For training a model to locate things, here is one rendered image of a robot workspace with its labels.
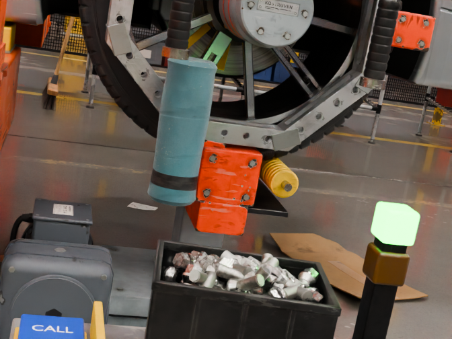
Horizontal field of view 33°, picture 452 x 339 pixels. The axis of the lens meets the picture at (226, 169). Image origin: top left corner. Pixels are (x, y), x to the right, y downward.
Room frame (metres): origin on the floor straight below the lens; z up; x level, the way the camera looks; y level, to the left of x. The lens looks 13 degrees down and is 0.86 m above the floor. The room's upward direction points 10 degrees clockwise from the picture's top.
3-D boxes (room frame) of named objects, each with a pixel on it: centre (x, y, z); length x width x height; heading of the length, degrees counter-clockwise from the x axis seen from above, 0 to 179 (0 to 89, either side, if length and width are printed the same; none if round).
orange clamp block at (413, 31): (1.58, -0.31, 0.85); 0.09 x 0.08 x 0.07; 103
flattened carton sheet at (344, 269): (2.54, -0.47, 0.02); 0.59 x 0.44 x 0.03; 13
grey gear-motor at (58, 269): (1.34, 0.28, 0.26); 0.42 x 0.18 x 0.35; 13
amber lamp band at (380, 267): (0.85, -0.20, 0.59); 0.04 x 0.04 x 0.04; 13
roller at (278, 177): (1.62, -0.09, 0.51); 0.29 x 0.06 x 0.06; 13
